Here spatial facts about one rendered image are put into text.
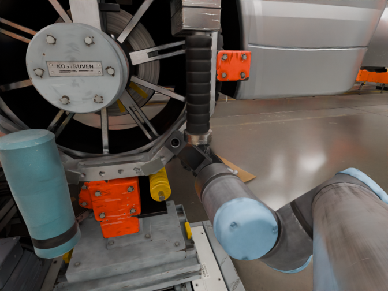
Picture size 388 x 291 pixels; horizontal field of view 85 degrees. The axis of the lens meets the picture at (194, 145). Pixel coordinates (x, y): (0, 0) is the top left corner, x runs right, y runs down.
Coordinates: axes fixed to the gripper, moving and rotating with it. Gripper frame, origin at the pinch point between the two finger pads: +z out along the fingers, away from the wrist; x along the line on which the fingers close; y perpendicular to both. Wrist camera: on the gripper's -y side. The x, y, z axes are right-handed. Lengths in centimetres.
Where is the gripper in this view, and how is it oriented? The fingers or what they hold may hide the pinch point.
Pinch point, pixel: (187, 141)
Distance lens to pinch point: 63.1
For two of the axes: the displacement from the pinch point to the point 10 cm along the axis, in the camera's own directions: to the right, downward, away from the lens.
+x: 6.9, -7.2, -1.1
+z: -2.5, -3.7, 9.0
